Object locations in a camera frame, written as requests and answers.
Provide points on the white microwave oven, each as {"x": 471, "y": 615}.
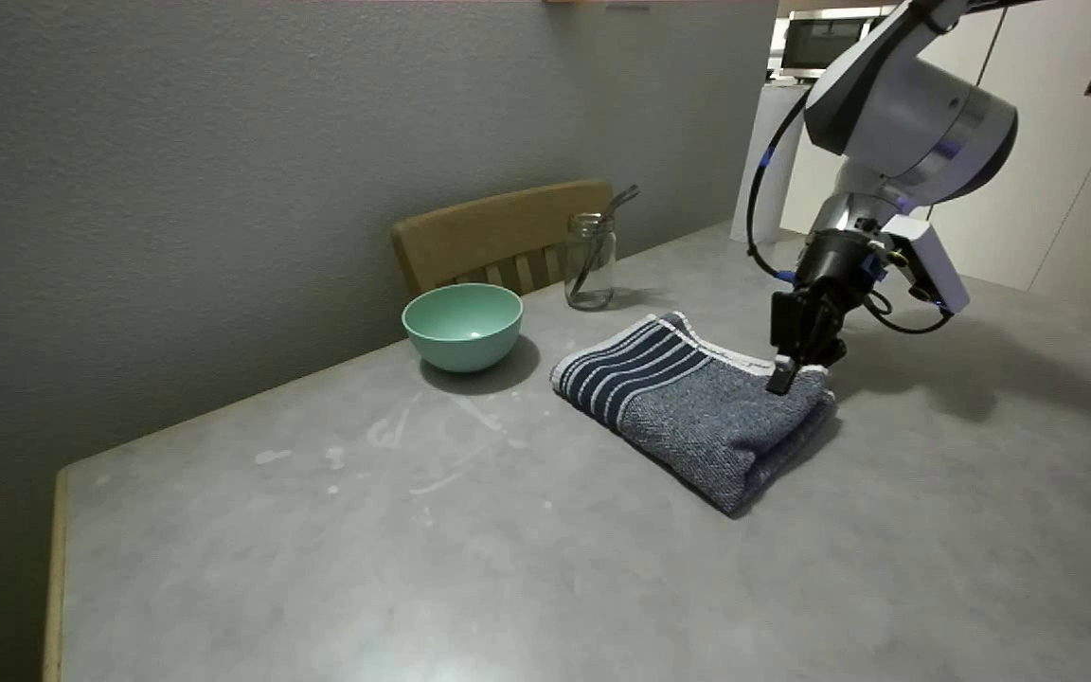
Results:
{"x": 822, "y": 44}

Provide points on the wooden chair backrest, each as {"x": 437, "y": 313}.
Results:
{"x": 483, "y": 232}

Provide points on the white tall cupboard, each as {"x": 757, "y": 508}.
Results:
{"x": 1077, "y": 189}

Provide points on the dark utensil in jar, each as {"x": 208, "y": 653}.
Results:
{"x": 621, "y": 201}

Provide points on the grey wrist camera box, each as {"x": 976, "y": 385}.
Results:
{"x": 928, "y": 268}

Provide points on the white low cabinet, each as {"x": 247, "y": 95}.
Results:
{"x": 813, "y": 189}

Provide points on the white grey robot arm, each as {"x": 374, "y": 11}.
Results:
{"x": 909, "y": 116}

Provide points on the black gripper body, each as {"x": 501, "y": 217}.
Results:
{"x": 822, "y": 297}

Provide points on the teal green ceramic bowl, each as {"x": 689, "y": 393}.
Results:
{"x": 463, "y": 324}

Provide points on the grey striped towel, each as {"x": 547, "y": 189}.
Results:
{"x": 697, "y": 417}

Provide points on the clear glass jar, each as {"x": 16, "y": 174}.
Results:
{"x": 593, "y": 271}

